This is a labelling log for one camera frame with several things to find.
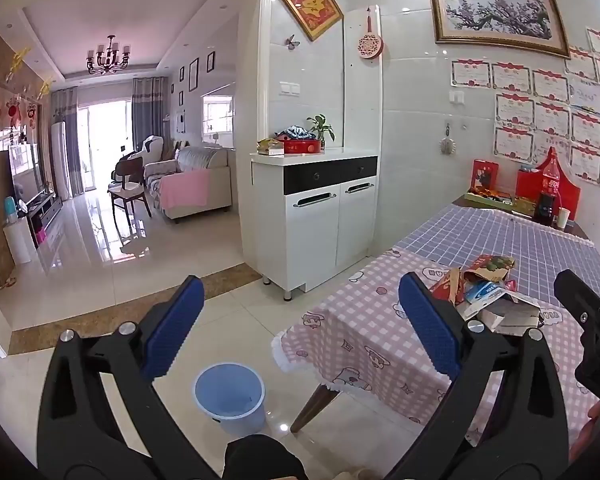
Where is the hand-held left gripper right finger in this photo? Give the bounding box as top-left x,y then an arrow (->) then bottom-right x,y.
380,272 -> 571,480

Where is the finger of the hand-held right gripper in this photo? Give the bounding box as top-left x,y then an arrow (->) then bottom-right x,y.
554,270 -> 600,357

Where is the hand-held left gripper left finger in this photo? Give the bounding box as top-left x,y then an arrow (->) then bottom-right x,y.
36,275 -> 221,480

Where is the red packet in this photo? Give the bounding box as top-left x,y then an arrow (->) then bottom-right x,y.
430,267 -> 465,307

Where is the blue white tube packet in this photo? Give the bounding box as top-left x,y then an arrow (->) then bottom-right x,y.
462,280 -> 516,307

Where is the white paper box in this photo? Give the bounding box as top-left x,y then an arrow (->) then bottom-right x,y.
457,292 -> 543,335

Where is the brown paper bag green print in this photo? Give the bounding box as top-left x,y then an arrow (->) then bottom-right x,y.
459,254 -> 517,286

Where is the blue plastic bucket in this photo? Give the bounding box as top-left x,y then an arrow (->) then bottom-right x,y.
192,364 -> 267,436

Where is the pink checked cartoon tablecloth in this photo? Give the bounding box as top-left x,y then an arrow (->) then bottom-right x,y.
271,247 -> 600,446

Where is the purple grid tablecloth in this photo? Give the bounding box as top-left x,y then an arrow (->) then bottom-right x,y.
395,203 -> 600,306

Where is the cola bottle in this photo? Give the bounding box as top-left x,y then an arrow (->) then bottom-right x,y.
532,149 -> 562,226

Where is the red pointed gift box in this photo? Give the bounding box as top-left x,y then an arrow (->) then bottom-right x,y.
516,155 -> 582,221

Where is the pink blanket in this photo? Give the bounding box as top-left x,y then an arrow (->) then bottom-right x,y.
159,167 -> 211,211

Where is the green flat box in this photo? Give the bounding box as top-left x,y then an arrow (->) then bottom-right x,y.
465,189 -> 516,210

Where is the wooden table leg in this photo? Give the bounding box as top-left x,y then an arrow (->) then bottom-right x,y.
290,385 -> 341,434

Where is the dark wooden chair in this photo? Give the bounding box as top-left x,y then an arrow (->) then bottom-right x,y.
108,156 -> 153,221

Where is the white sideboard cabinet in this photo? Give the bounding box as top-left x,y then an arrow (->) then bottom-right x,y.
250,149 -> 381,302

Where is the person's dark trouser leg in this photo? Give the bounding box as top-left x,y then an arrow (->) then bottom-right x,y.
222,434 -> 308,480

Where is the beige sofa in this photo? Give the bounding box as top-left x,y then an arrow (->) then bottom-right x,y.
145,145 -> 233,221

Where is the dark television stand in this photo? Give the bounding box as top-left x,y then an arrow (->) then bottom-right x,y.
25,195 -> 63,246

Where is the group of award certificates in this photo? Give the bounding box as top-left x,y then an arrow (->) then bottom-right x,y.
449,27 -> 600,193

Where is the white round side cabinet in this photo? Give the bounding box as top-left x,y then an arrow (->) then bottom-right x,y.
2,220 -> 33,266

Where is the white covered armchair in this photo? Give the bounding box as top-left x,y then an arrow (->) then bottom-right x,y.
142,135 -> 173,166

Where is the glass balcony door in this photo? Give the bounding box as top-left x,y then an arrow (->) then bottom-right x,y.
77,100 -> 133,191

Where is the white standing air conditioner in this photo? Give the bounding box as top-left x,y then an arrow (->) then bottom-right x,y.
51,121 -> 73,201

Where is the flat screen television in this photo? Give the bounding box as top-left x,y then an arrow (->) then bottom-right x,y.
7,142 -> 46,206

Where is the grey striped curtain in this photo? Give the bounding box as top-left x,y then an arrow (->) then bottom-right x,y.
131,76 -> 170,151
50,86 -> 85,198

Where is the red round tin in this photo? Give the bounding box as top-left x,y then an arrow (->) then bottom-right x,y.
283,139 -> 322,155

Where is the green potted plant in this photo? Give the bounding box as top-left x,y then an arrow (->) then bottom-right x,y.
306,114 -> 336,150

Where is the blue knitted cloth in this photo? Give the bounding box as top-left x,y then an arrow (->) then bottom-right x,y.
275,125 -> 313,143

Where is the tall white cabinet panel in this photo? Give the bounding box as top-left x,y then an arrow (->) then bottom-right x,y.
343,5 -> 383,151

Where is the group of black picture frames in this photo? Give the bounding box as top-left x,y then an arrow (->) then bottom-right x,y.
170,51 -> 217,136

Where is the black chandelier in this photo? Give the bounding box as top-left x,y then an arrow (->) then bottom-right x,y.
85,35 -> 132,73

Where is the framed plum blossom painting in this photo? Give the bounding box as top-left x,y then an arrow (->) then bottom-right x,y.
427,0 -> 572,59

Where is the red framed gold calligraphy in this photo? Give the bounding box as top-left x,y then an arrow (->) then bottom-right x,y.
273,0 -> 344,42

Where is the interior wall window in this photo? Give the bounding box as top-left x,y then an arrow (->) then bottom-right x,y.
202,87 -> 238,148

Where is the red fan wall ornament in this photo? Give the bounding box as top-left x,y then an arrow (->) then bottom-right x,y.
357,6 -> 385,60

